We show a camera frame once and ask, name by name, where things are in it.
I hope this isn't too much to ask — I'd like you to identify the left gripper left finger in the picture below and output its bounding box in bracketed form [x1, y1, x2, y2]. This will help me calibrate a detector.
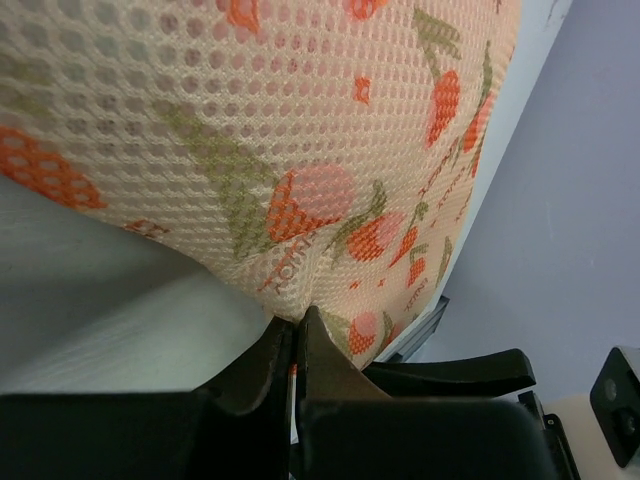
[197, 318, 293, 479]

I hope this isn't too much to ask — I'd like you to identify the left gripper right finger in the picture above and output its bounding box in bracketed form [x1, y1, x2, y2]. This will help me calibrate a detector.
[296, 308, 536, 479]

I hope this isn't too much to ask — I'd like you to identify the floral mesh laundry bag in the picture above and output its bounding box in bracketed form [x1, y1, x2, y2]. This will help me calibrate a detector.
[1, 1, 522, 368]

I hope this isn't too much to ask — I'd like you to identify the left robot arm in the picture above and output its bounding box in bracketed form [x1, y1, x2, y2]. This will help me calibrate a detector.
[189, 308, 639, 479]

